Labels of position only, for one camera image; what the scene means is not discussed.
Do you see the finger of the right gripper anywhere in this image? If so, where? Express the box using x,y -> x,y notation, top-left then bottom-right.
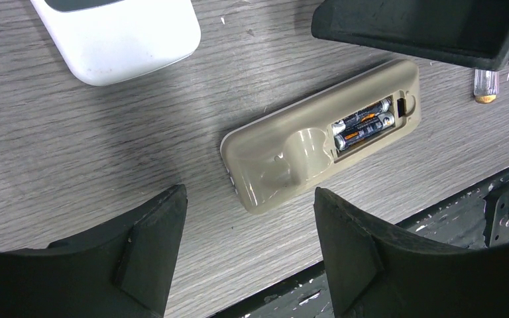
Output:
311,0 -> 509,70

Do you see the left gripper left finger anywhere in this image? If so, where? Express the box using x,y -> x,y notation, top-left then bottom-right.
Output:
0,184 -> 188,317

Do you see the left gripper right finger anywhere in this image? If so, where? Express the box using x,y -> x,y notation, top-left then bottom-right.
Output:
313,187 -> 509,317

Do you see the clear handle screwdriver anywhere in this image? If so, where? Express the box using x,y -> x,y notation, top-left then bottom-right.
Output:
473,69 -> 500,104

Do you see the black battery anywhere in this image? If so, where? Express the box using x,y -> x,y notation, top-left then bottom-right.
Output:
331,97 -> 392,135
334,111 -> 395,151

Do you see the beige remote control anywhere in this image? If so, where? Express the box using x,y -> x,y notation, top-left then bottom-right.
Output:
220,60 -> 421,214

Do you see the white air conditioner remote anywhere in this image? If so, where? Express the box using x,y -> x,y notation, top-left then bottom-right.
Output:
31,0 -> 201,86

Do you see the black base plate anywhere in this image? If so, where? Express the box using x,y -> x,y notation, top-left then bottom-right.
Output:
217,168 -> 509,317

